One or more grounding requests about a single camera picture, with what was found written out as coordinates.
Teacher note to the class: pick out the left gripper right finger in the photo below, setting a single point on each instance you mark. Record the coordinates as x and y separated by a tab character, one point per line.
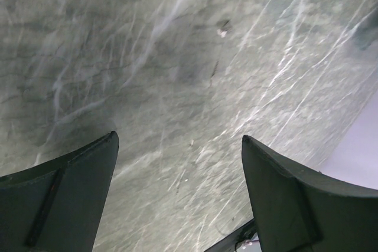
299	209

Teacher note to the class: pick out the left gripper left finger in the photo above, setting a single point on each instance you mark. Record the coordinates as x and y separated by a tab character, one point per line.
58	205

